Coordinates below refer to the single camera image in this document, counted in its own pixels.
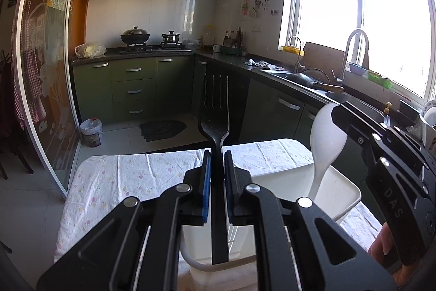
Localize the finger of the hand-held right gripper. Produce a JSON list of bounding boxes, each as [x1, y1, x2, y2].
[[331, 103, 428, 191], [342, 102, 436, 172]]

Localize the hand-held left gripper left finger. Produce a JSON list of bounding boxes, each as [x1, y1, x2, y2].
[[36, 149, 213, 291]]

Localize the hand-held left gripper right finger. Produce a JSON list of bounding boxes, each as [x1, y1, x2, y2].
[[223, 151, 397, 291]]

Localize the white rice spoon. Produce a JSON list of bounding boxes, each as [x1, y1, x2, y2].
[[308, 103, 348, 206]]

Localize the black slotted spatula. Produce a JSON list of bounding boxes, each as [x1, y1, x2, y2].
[[197, 72, 229, 266]]

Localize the white plastic storage bin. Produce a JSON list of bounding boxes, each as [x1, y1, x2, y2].
[[180, 158, 362, 291]]

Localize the person's right hand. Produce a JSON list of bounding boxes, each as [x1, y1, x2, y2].
[[369, 222, 411, 285]]

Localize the white plate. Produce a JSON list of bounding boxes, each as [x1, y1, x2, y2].
[[422, 100, 436, 128]]

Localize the green plastic basket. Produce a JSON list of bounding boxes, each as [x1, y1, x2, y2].
[[368, 71, 392, 89]]

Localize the tall steel faucet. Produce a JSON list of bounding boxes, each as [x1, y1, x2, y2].
[[339, 28, 370, 87]]

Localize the white floral tablecloth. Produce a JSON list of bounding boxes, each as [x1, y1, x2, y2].
[[54, 138, 384, 291]]

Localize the dark floor mat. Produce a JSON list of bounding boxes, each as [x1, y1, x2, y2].
[[140, 121, 187, 142]]

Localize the wooden cutting board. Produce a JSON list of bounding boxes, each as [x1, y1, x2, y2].
[[301, 41, 345, 82]]

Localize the long green sink cabinet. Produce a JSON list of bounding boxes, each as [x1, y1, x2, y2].
[[194, 57, 375, 196]]

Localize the small gooseneck faucet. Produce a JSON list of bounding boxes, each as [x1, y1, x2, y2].
[[287, 36, 305, 71]]

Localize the steel double sink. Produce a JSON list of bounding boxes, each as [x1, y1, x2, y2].
[[261, 68, 389, 128]]

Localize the green cabinet drawer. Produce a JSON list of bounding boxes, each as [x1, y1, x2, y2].
[[112, 79, 158, 103], [110, 58, 158, 82], [112, 99, 158, 123]]

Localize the crumpled dish cloth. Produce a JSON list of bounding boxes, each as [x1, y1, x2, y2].
[[244, 58, 283, 71]]

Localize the trash bin with white liner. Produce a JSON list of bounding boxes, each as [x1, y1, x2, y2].
[[80, 118, 103, 147]]

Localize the dark granite countertop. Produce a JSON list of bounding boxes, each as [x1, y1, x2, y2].
[[71, 48, 423, 142]]

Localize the green tray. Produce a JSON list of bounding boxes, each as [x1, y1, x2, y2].
[[220, 46, 246, 56]]

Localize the cluster of condiment bottles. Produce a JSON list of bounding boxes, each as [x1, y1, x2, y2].
[[223, 27, 244, 49]]

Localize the black gas stove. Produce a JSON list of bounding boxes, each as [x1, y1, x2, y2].
[[119, 43, 191, 53]]

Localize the green base cabinet with drawers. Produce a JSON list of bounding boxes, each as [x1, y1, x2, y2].
[[72, 54, 196, 124]]

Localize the clear oil jug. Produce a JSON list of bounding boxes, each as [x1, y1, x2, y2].
[[203, 25, 215, 49]]

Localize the black wok with lid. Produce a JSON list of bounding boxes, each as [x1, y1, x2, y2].
[[120, 26, 150, 44]]

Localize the white plastic bag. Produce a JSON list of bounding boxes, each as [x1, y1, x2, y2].
[[75, 43, 107, 59]]

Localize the printed glass sliding door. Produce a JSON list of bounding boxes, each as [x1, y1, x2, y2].
[[12, 0, 91, 199]]

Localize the dark wooden chair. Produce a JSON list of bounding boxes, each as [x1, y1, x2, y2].
[[0, 52, 35, 180]]

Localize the red checked apron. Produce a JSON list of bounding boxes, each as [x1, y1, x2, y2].
[[14, 49, 46, 128]]

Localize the black wok with wooden handle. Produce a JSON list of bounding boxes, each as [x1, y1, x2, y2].
[[284, 68, 344, 94]]

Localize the window with white frame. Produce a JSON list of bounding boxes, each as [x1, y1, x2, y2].
[[277, 0, 436, 101]]

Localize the small wall hooks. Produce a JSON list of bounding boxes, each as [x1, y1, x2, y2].
[[261, 0, 280, 17]]

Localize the hanging wall utensils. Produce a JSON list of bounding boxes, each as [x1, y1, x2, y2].
[[240, 0, 259, 20]]

